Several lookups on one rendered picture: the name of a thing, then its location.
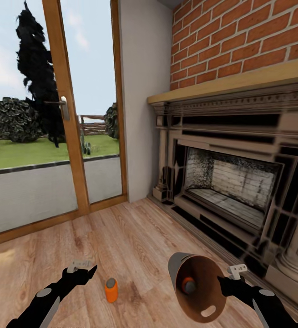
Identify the can of soda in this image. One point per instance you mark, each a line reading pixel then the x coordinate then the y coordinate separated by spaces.
pixel 186 281
pixel 111 290

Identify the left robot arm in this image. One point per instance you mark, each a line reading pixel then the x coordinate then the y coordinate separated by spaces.
pixel 46 302

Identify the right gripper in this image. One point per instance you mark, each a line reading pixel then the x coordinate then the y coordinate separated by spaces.
pixel 232 287

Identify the trash can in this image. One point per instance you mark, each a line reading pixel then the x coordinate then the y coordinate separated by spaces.
pixel 207 293

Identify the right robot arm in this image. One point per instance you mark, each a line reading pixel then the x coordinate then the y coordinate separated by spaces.
pixel 267 305

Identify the wood fireplace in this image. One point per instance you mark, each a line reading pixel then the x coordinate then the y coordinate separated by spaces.
pixel 228 174

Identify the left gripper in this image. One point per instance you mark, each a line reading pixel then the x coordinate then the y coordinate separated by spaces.
pixel 79 277

